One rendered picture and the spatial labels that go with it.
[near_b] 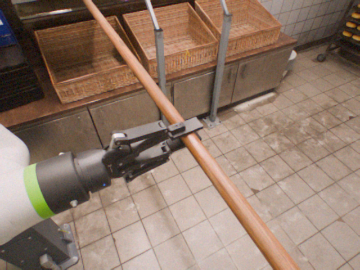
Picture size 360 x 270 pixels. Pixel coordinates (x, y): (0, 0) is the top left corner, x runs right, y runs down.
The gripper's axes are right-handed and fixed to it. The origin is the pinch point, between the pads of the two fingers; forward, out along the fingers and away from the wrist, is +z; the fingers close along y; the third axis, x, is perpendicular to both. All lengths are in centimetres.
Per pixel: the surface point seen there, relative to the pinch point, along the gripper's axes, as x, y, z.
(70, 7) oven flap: -153, 24, -1
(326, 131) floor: -36, 118, 169
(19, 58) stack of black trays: -125, 37, -39
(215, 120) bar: -93, 117, 87
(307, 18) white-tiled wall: -150, 75, 248
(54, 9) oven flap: -153, 24, -11
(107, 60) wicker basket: -142, 61, 12
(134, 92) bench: -100, 64, 18
